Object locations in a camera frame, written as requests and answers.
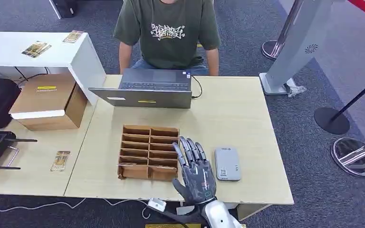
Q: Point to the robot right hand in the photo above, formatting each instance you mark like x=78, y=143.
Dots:
x=199, y=181

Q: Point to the small printed card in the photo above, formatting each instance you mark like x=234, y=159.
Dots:
x=73, y=36

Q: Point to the grey card reader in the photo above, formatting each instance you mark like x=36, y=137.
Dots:
x=227, y=164

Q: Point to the wooden card box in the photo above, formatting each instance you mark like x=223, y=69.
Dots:
x=148, y=154

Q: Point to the grey laptop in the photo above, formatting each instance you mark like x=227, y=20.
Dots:
x=152, y=93

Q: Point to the crumpled white plastic wrap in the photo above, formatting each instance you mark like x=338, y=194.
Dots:
x=295, y=88

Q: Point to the gold printed card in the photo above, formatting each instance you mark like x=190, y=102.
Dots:
x=60, y=161

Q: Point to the black stanchion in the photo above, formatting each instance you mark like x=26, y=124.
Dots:
x=332, y=121

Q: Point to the chrome stanchion with thin pole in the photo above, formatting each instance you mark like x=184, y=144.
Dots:
x=272, y=49

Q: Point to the person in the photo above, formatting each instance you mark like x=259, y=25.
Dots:
x=170, y=28

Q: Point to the chrome stanchion with wide base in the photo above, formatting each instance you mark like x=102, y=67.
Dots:
x=355, y=159

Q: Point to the brown cardboard box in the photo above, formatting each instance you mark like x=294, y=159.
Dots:
x=47, y=100

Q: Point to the grey gate pillar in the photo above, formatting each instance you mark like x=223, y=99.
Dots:
x=299, y=41

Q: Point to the white shelf table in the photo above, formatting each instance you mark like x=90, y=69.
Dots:
x=63, y=52

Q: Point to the printed cards stack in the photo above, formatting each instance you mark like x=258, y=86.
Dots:
x=36, y=49

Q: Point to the black box with white edge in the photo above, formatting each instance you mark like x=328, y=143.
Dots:
x=64, y=8

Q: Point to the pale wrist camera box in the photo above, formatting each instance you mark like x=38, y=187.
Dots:
x=157, y=204

